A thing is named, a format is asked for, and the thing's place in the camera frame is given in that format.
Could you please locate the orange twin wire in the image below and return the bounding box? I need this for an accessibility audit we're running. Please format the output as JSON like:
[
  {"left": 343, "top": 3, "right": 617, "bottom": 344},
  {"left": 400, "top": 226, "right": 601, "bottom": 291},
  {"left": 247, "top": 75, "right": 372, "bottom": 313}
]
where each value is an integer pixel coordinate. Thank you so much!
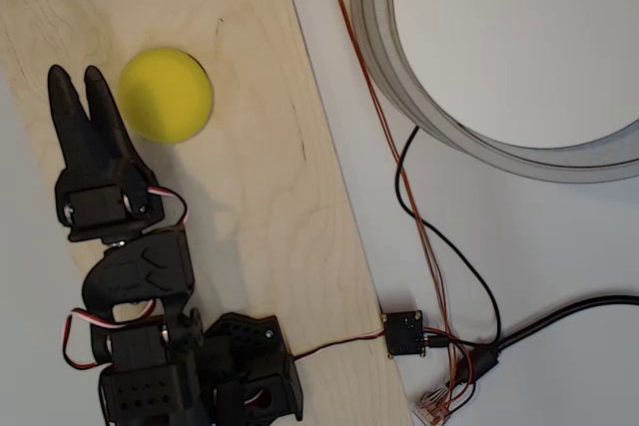
[{"left": 321, "top": 0, "right": 475, "bottom": 397}]

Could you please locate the light plywood board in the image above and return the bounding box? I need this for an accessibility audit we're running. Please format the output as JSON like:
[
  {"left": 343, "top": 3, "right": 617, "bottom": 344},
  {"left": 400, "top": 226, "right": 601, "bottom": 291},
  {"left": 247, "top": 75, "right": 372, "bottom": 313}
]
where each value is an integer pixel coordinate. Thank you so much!
[{"left": 0, "top": 0, "right": 415, "bottom": 426}]

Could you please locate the gripper servo cable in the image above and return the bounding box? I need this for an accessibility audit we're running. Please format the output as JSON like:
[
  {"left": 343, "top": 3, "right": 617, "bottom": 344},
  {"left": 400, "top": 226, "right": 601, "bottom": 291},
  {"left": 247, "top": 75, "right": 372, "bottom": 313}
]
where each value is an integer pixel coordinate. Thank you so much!
[{"left": 147, "top": 186, "right": 192, "bottom": 226}]

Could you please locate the thick black power cable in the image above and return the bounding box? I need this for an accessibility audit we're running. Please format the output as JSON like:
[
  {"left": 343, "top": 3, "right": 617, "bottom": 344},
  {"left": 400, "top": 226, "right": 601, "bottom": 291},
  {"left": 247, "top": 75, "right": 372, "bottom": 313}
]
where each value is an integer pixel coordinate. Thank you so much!
[{"left": 458, "top": 294, "right": 639, "bottom": 387}]

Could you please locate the black controller board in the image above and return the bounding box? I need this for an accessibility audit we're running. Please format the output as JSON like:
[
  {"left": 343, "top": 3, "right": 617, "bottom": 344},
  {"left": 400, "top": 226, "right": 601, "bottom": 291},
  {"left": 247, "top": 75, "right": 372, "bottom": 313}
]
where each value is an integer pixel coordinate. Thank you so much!
[{"left": 381, "top": 309, "right": 428, "bottom": 360}]

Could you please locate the thin black cable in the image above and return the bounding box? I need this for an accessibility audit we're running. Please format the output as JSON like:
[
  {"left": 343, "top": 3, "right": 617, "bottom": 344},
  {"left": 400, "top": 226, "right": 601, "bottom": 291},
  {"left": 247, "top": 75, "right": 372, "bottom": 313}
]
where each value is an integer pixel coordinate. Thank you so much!
[{"left": 395, "top": 126, "right": 502, "bottom": 350}]

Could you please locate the yellow round sponge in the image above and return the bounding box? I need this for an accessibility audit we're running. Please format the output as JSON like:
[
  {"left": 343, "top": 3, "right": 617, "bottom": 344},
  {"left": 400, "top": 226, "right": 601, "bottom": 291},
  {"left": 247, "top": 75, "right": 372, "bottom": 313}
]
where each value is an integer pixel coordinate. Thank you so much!
[{"left": 117, "top": 46, "right": 215, "bottom": 145}]

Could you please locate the wrist servo cable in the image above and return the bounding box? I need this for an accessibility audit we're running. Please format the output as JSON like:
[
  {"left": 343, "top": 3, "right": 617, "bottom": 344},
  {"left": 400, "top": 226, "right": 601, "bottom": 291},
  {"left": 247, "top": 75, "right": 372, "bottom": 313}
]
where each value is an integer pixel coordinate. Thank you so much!
[{"left": 62, "top": 308, "right": 156, "bottom": 371}]

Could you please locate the red white black servo cable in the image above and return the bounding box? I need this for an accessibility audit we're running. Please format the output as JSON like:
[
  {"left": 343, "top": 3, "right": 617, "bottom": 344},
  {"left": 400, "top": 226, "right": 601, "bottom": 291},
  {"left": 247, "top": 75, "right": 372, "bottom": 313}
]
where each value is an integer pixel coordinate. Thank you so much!
[{"left": 292, "top": 328, "right": 388, "bottom": 362}]

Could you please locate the grey round lamp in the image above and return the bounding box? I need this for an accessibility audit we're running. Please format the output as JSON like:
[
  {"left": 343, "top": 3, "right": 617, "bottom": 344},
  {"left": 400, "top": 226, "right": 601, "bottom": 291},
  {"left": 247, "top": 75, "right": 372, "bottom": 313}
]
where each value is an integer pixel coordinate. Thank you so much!
[{"left": 348, "top": 0, "right": 639, "bottom": 186}]

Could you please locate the clear wire connector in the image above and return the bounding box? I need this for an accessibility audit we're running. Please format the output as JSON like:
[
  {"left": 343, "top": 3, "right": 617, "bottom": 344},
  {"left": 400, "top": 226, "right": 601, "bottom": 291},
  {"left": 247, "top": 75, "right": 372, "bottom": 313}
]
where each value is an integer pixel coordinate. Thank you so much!
[{"left": 413, "top": 388, "right": 453, "bottom": 425}]

